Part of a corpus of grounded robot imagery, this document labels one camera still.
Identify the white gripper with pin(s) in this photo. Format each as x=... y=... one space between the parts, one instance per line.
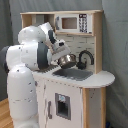
x=59 y=48

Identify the silver metal pot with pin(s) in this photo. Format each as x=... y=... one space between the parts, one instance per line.
x=67 y=61

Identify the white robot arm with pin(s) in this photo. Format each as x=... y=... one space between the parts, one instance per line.
x=37 y=48

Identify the wooden toy kitchen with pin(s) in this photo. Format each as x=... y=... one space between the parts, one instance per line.
x=84 y=45

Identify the white toy microwave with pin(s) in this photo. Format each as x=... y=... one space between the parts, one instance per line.
x=73 y=23

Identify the grey toy sink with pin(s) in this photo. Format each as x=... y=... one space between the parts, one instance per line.
x=74 y=74

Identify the toy fridge dispenser door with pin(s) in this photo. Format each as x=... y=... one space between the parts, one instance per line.
x=64 y=107

